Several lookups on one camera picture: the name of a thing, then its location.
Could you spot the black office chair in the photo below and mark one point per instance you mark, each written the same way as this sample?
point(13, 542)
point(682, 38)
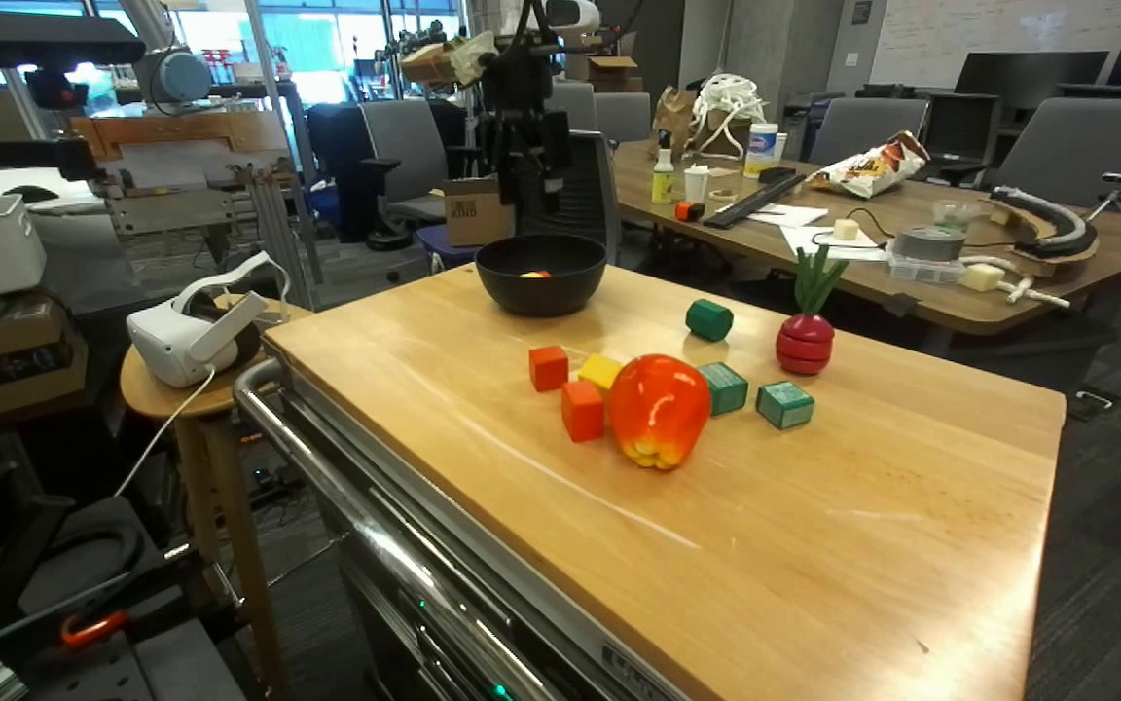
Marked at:
point(964, 129)

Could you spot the white paper sheet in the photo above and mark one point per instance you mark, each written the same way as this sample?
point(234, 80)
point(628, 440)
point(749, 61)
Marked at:
point(820, 244)
point(786, 215)

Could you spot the green wooden cylinder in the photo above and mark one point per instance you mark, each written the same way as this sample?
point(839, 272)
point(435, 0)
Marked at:
point(707, 321)

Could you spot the small white cup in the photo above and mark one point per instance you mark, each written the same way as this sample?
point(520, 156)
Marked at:
point(698, 183)

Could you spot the dark grey chair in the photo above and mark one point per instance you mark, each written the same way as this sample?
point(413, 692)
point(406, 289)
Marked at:
point(592, 195)

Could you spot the white VR headset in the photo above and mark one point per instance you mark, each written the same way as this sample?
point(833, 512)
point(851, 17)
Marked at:
point(192, 342)

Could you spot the orange round container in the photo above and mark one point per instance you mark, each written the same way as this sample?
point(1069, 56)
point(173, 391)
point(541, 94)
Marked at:
point(685, 212)

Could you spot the small cream round object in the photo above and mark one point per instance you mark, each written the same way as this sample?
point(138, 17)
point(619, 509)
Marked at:
point(845, 233)

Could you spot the grey round camera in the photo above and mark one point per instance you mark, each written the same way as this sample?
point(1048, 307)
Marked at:
point(176, 76)

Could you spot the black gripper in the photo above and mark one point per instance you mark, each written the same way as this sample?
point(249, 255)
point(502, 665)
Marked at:
point(524, 111)

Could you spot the cardboard box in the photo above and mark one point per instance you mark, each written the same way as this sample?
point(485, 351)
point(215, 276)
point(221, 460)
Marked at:
point(467, 220)

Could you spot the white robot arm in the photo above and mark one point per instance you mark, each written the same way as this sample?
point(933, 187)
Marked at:
point(564, 17)

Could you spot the green wooden cube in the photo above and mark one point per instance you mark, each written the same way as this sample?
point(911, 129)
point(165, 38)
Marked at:
point(785, 407)
point(725, 391)

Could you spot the small green capped bottle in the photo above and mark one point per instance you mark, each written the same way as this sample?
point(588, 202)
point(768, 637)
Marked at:
point(662, 181)

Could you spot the pale yellow wooden block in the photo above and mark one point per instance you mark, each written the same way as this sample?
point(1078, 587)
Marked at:
point(602, 373)

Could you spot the white plastic connector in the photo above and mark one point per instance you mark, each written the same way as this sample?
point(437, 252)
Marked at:
point(983, 280)

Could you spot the red toy radish green leaves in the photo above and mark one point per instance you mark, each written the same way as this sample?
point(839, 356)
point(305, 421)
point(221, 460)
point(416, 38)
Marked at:
point(803, 347)

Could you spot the white plastic bottle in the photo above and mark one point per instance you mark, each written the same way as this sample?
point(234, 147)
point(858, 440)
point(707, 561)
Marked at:
point(759, 148)

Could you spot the large orange wooden cube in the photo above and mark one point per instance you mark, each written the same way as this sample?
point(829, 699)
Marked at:
point(583, 413)

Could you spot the black bowl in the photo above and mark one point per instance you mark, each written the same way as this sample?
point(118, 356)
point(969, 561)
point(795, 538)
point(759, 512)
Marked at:
point(545, 296)

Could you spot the chips bag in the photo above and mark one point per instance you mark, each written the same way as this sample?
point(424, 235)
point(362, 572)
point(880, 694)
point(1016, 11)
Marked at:
point(872, 164)

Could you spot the brown box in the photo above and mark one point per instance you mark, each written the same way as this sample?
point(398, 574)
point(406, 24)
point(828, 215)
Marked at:
point(0, 373)

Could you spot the orange-red pepper toy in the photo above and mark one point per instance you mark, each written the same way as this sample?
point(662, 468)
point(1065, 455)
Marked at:
point(660, 413)

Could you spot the round wooden stool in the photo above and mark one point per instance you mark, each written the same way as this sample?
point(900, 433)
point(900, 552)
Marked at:
point(157, 394)

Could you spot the large grey office chair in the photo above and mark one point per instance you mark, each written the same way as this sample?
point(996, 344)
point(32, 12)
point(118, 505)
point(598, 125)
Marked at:
point(1078, 148)

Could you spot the dark blue chair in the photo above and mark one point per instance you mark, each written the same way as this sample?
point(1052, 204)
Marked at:
point(331, 163)

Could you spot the long black keyboard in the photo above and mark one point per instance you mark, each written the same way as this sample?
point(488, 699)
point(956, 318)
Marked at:
point(751, 202)

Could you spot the metal tool cart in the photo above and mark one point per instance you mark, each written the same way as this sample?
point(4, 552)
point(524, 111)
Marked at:
point(458, 587)

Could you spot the small orange wooden cube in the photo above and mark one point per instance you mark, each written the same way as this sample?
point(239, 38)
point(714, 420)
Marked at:
point(551, 373)

